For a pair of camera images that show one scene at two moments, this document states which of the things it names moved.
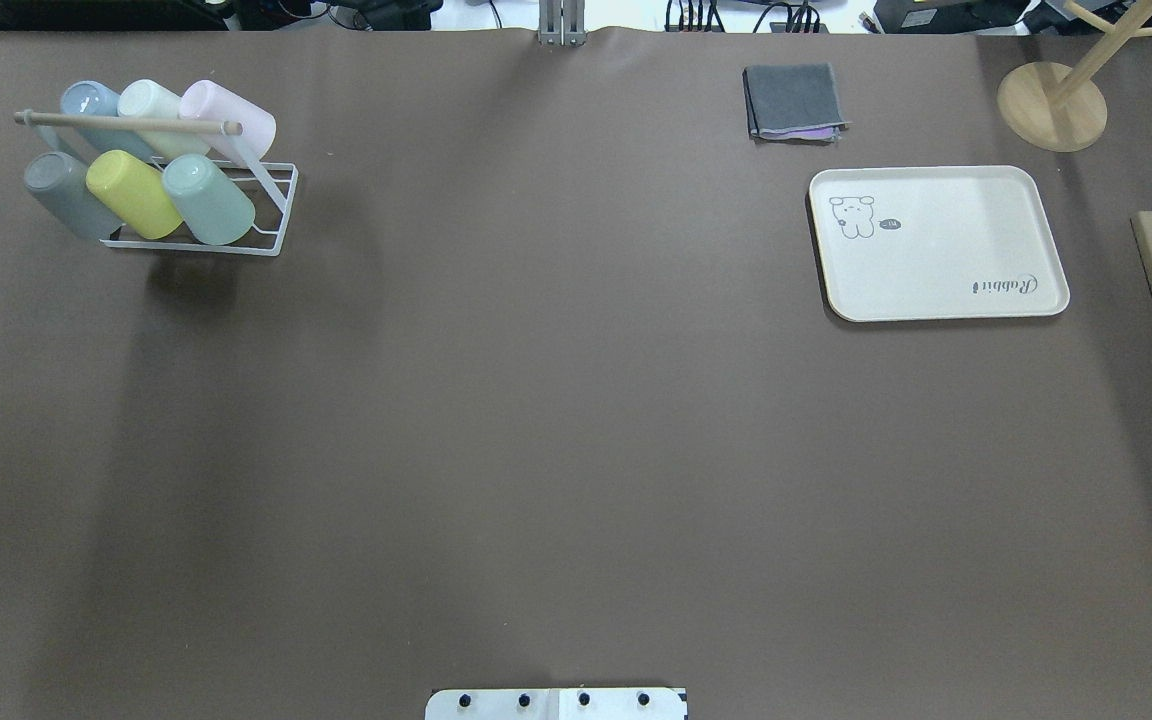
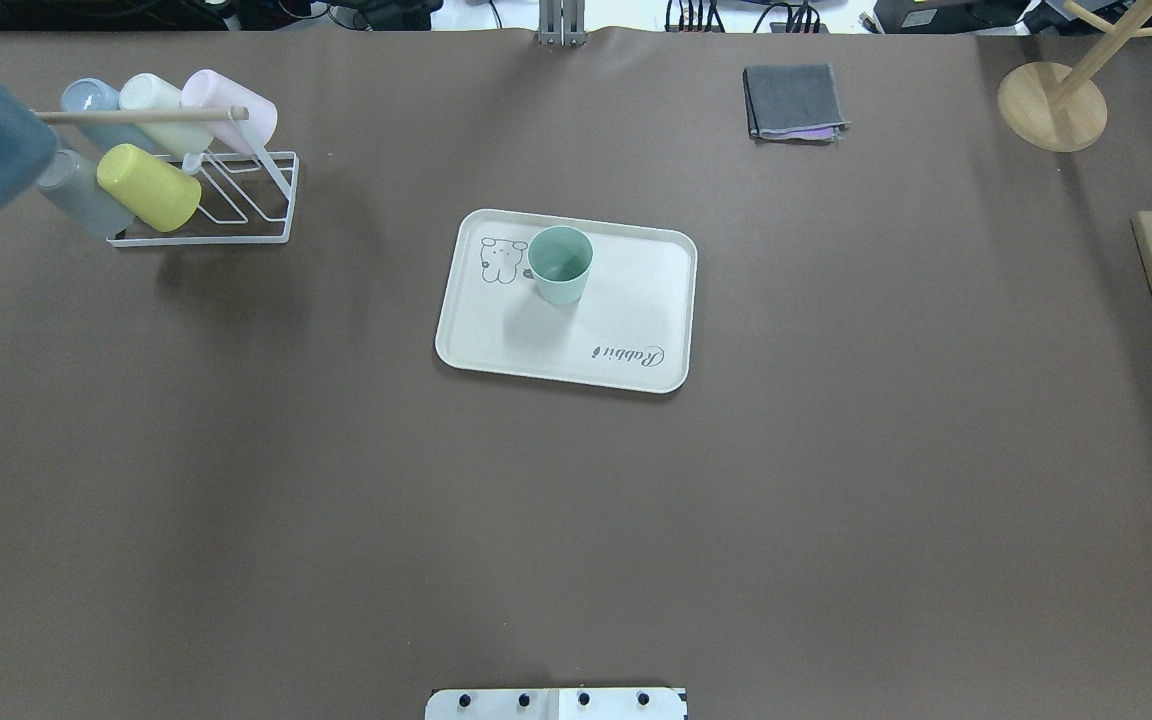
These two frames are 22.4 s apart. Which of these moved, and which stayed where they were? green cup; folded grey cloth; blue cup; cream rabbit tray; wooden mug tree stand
Moved: green cup; cream rabbit tray
Stayed: folded grey cloth; wooden mug tree stand; blue cup
